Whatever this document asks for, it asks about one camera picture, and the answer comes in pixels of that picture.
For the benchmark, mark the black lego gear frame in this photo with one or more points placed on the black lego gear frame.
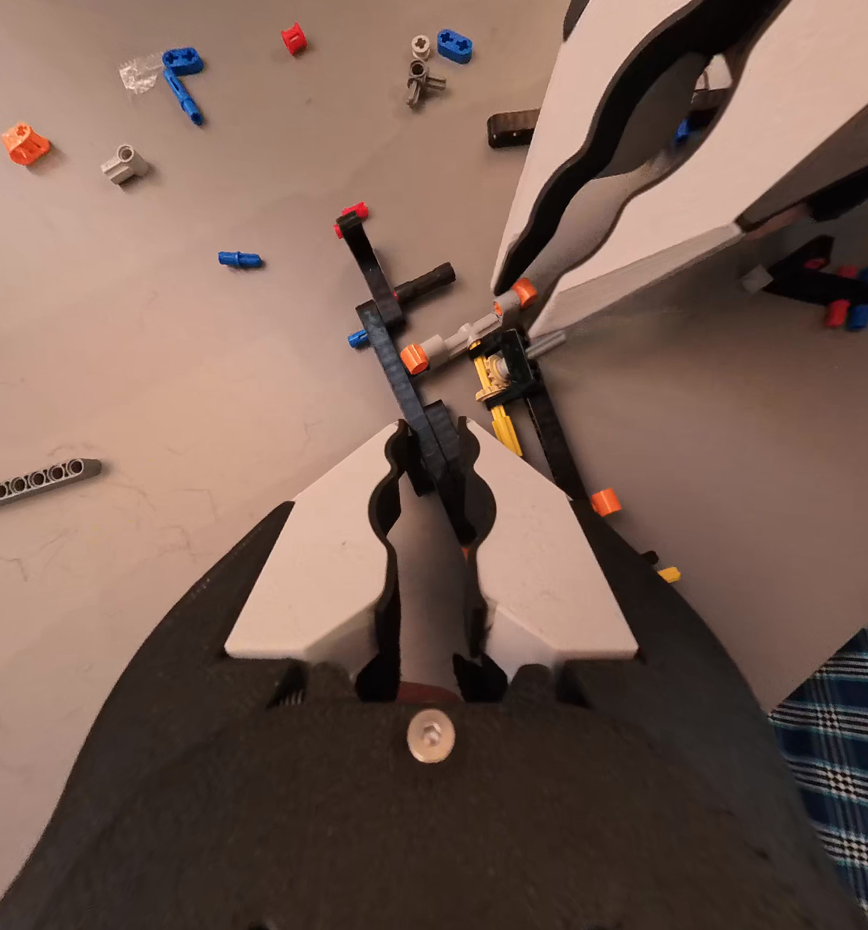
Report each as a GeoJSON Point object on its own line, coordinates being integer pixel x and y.
{"type": "Point", "coordinates": [499, 369]}

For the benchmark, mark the small black lego assembly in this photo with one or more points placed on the small black lego assembly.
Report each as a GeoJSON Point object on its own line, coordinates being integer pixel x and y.
{"type": "Point", "coordinates": [812, 287]}

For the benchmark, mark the grey orange-ended lego link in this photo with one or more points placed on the grey orange-ended lego link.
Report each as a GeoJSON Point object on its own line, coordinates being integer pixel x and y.
{"type": "Point", "coordinates": [445, 344]}

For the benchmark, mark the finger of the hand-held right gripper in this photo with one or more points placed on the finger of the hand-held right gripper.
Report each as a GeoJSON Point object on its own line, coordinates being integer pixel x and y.
{"type": "Point", "coordinates": [804, 109]}
{"type": "Point", "coordinates": [579, 109]}

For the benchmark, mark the dark grey lego connector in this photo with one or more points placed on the dark grey lego connector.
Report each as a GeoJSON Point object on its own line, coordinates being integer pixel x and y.
{"type": "Point", "coordinates": [421, 81]}

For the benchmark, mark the blue lego pin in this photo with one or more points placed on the blue lego pin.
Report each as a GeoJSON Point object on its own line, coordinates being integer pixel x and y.
{"type": "Point", "coordinates": [685, 132]}
{"type": "Point", "coordinates": [185, 98]}
{"type": "Point", "coordinates": [239, 259]}

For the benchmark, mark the light grey lego connector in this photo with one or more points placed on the light grey lego connector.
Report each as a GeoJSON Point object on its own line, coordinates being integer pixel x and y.
{"type": "Point", "coordinates": [124, 163]}

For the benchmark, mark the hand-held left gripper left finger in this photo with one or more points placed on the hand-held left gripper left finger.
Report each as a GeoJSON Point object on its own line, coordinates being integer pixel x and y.
{"type": "Point", "coordinates": [310, 574]}

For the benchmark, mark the blue short lego liftarm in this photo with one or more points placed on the blue short lego liftarm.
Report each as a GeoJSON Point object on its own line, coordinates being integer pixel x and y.
{"type": "Point", "coordinates": [454, 46]}
{"type": "Point", "coordinates": [183, 60]}

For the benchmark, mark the clear lego piece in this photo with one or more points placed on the clear lego piece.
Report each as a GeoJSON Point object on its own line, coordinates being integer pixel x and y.
{"type": "Point", "coordinates": [137, 72]}

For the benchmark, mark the orange lego connector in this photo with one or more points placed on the orange lego connector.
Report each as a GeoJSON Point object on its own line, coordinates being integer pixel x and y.
{"type": "Point", "coordinates": [26, 143]}

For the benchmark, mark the black lego chassis assembly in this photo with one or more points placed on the black lego chassis assembly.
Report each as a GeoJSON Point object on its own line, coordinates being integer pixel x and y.
{"type": "Point", "coordinates": [394, 349]}

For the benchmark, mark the grey holed lego beam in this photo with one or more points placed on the grey holed lego beam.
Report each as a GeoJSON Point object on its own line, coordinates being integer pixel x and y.
{"type": "Point", "coordinates": [34, 483]}

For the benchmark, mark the white lego bush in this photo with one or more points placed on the white lego bush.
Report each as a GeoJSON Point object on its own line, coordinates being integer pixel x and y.
{"type": "Point", "coordinates": [421, 47]}

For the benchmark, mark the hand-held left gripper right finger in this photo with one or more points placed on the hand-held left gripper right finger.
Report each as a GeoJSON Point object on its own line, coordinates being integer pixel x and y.
{"type": "Point", "coordinates": [557, 574]}

